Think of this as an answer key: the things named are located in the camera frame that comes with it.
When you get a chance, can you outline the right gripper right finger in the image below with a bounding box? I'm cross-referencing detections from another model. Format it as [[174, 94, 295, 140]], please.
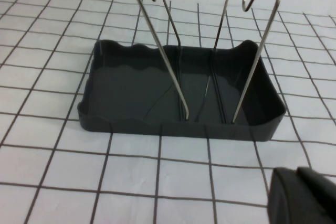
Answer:
[[299, 166, 336, 224]]

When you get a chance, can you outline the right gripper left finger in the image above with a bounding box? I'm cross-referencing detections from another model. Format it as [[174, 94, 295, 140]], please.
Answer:
[[266, 166, 323, 224]]

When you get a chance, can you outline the white black-grid tablecloth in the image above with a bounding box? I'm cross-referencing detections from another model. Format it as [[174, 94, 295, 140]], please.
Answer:
[[0, 0, 336, 224]]

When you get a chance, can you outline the dark tray wire lid rack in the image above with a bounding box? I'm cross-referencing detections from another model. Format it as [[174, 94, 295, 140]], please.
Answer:
[[77, 0, 287, 141]]

